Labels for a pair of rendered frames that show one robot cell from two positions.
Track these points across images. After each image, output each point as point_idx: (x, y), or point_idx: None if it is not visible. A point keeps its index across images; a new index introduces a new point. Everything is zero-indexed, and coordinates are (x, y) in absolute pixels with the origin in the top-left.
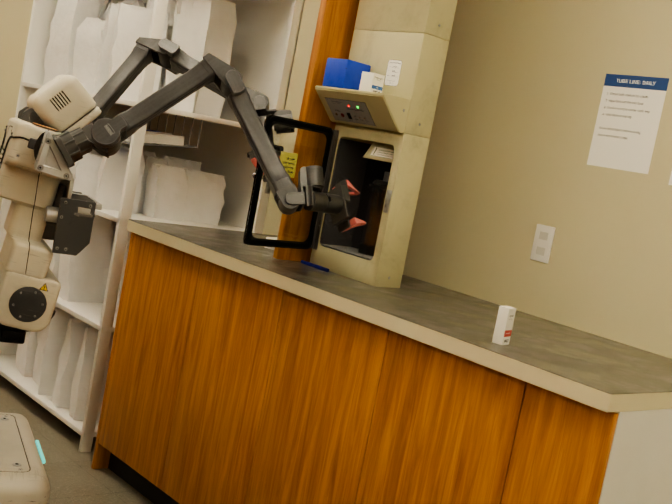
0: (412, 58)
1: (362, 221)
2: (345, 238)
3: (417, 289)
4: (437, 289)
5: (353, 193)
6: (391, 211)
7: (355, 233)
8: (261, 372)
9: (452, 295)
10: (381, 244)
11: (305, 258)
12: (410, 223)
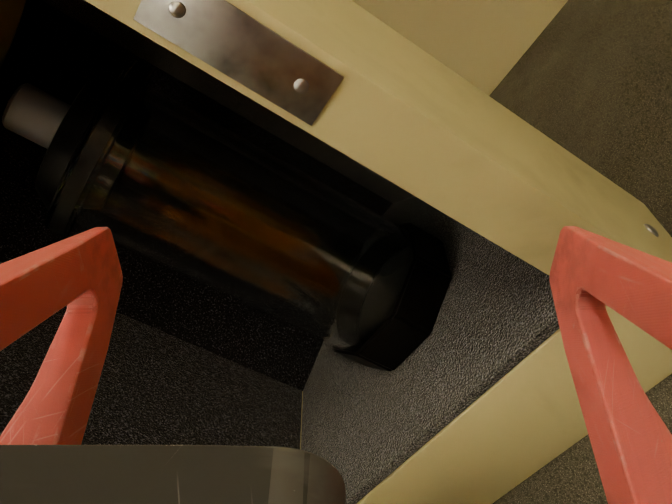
0: None
1: (654, 261)
2: (272, 408)
3: (595, 147)
4: (525, 110)
5: (85, 320)
6: (331, 46)
7: (256, 361)
8: None
9: (609, 35)
10: (538, 203)
11: None
12: (377, 21)
